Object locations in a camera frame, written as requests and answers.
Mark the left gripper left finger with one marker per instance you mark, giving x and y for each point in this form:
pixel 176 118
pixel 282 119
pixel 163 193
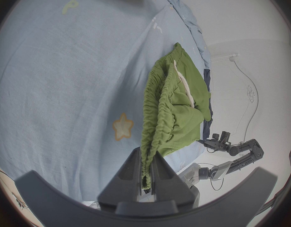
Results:
pixel 123 183

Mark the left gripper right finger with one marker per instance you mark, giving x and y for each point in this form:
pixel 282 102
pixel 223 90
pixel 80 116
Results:
pixel 170 183

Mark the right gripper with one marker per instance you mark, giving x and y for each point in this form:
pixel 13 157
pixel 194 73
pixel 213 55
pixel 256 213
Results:
pixel 216 145

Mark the green shorts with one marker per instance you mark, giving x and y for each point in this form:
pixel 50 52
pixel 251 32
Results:
pixel 178 117

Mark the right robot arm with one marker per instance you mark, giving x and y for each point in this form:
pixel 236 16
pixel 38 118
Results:
pixel 251 150

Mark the dark blue garment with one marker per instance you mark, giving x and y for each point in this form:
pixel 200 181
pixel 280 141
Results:
pixel 207 79

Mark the bed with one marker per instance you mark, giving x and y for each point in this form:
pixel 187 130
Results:
pixel 65 79

